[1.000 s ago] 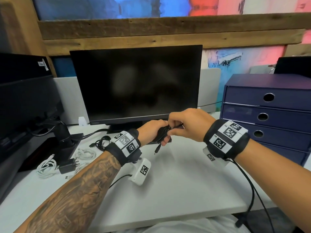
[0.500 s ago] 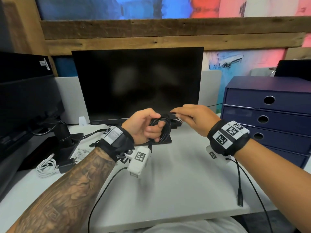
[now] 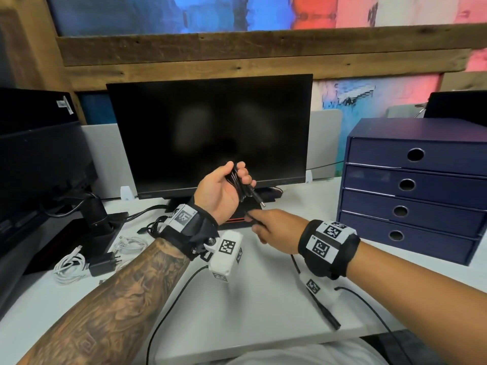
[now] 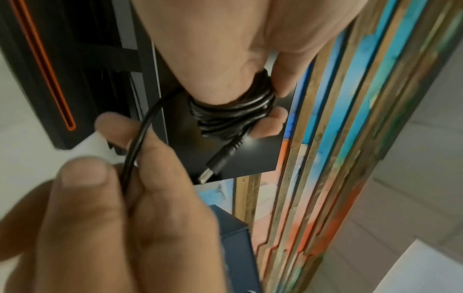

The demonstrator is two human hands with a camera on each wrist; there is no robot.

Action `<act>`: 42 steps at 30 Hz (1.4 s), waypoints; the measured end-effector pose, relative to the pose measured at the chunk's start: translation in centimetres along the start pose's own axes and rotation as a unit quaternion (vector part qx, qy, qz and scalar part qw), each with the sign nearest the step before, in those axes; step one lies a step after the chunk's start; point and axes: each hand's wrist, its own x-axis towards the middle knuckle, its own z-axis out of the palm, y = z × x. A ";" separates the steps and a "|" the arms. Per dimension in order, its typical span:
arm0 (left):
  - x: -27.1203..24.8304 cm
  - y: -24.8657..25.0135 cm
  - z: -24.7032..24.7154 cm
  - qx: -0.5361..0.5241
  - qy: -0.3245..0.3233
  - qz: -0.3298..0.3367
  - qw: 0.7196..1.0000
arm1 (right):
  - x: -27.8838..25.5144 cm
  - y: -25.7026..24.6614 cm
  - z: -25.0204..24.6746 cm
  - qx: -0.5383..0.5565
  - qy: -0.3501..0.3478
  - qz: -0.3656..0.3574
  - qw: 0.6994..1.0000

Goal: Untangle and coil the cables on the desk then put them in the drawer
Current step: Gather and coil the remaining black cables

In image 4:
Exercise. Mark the person's left hand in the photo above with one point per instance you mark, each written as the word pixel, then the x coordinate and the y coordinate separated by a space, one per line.
pixel 224 37

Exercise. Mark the person's right hand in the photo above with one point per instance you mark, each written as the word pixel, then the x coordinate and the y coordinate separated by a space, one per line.
pixel 162 229

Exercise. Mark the navy blue drawer unit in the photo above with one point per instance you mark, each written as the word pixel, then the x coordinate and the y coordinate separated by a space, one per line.
pixel 238 257

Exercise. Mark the black computer monitor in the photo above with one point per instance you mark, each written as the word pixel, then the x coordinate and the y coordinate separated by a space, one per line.
pixel 246 160

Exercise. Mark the black red-striped monitor stand base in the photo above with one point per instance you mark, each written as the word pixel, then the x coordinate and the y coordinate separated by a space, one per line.
pixel 21 71

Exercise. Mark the white display board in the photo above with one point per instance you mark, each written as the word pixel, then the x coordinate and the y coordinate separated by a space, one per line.
pixel 427 271

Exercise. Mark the colourful wall painting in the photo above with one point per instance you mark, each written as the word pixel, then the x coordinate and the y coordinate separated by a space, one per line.
pixel 372 57

